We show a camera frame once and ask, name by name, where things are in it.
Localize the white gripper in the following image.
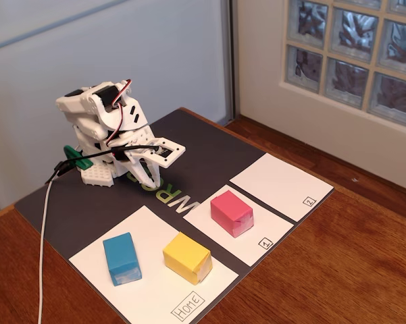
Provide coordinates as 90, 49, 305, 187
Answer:
107, 124, 162, 190

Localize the blue paper box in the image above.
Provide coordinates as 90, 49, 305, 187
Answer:
102, 232, 143, 287

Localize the yellow paper box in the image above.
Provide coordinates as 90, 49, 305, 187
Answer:
162, 231, 213, 286

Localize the pink paper box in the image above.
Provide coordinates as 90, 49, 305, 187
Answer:
209, 189, 254, 239

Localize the white paper sheet marked home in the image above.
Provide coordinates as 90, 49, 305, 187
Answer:
68, 205, 240, 324

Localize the dark grey mat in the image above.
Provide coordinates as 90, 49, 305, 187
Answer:
13, 107, 335, 324

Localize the green clamp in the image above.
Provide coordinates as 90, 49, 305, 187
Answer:
63, 144, 95, 170

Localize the pale blue door panel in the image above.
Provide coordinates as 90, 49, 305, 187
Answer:
0, 0, 230, 217

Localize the white paper sheet marked 2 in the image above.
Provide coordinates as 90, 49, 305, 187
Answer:
228, 152, 335, 223

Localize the white paper sheet marked 1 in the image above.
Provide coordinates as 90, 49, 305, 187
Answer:
182, 184, 295, 267

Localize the glass block window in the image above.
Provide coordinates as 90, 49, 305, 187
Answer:
285, 0, 406, 131

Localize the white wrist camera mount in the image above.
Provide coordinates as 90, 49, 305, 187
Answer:
130, 136, 186, 169

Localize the red black servo wire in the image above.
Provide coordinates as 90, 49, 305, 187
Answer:
106, 79, 135, 148

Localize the black camera cable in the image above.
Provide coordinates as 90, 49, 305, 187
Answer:
45, 144, 163, 185

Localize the grey metal door frame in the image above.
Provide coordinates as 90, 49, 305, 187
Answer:
219, 0, 240, 124

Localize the white cable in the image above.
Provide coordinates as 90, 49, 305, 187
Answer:
36, 170, 60, 324

